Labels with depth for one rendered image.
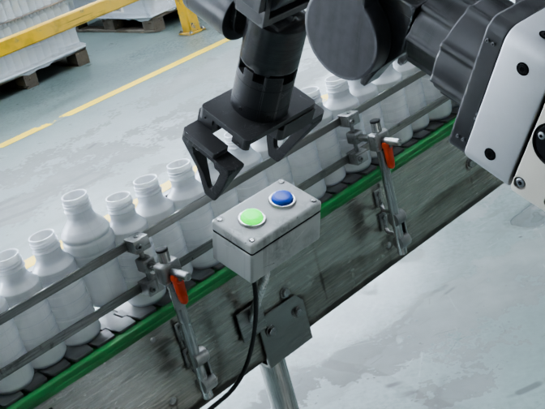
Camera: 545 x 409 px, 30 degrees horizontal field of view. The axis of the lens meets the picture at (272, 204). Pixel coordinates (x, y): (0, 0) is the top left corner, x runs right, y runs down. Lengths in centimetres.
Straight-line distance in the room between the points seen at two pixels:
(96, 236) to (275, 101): 51
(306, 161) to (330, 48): 83
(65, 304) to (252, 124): 53
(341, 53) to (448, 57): 10
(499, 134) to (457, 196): 117
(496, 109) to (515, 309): 247
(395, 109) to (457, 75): 103
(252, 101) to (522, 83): 32
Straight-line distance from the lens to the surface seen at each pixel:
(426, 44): 78
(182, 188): 150
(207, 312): 152
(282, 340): 163
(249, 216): 138
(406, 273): 349
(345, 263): 171
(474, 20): 76
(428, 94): 188
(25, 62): 739
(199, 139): 98
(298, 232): 141
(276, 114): 98
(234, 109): 98
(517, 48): 72
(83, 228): 140
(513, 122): 75
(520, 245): 355
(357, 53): 81
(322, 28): 83
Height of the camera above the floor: 166
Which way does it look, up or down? 23 degrees down
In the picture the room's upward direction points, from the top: 15 degrees counter-clockwise
